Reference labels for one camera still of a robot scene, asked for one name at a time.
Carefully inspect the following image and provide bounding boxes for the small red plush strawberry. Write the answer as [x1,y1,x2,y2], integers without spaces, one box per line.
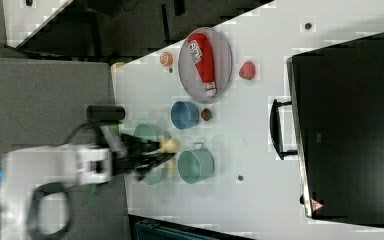
[201,108,213,121]

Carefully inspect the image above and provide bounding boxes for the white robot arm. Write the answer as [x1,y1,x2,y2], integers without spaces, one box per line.
[0,134,180,240]

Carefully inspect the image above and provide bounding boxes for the red plush ketchup bottle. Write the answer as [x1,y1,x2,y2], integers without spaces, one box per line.
[187,33,217,97]

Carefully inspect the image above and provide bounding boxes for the green perforated colander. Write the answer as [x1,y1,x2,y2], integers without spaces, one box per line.
[133,123,170,185]

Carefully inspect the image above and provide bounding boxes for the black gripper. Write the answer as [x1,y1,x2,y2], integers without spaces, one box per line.
[112,133,175,181]

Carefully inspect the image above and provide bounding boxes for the grey round plate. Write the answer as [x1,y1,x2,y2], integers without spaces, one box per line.
[178,28,232,103]

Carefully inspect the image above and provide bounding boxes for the yellow plush peeled banana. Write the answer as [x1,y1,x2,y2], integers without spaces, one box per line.
[158,136,180,179]

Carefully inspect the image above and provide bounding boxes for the blue bowl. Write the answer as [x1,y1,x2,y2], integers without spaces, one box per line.
[170,101,200,129]

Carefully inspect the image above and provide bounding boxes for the large pink plush strawberry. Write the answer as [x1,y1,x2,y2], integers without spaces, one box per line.
[239,61,256,80]

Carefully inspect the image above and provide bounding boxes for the orange slice toy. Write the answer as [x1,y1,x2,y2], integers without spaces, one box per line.
[160,52,173,67]

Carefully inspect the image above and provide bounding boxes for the silver toaster oven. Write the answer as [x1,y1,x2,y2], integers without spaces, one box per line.
[269,32,384,228]

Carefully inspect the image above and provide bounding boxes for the green cup with handle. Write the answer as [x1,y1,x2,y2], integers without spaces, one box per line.
[177,142,215,184]

